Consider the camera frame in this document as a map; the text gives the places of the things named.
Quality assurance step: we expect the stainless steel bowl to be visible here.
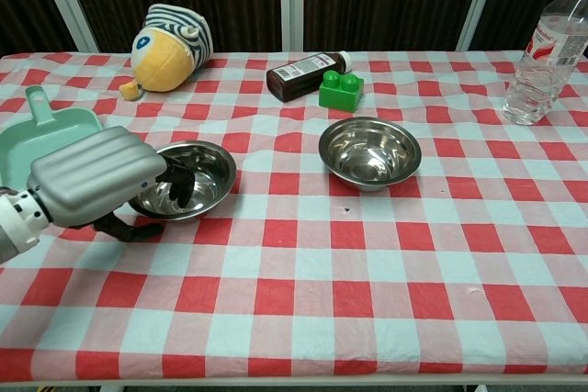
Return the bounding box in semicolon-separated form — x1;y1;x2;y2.
127;140;238;222
320;116;422;182
318;118;423;194

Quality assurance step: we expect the clear plastic water bottle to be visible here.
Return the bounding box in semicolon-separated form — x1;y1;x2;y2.
501;0;588;126

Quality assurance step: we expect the red white checkered tablecloth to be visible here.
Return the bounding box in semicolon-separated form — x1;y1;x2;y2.
0;49;588;386

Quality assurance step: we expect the yellow plush toy striped hat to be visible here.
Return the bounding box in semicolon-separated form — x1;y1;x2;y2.
118;3;213;102

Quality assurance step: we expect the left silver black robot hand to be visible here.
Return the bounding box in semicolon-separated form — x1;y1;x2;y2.
26;125;198;244

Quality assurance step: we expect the brown medicine bottle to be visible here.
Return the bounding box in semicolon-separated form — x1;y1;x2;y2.
265;50;354;103

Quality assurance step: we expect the mint green plastic dustpan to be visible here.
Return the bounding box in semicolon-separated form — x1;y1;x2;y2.
0;85;105;186

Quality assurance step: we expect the green toy building brick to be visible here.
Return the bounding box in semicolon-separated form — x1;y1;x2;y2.
319;69;365;114

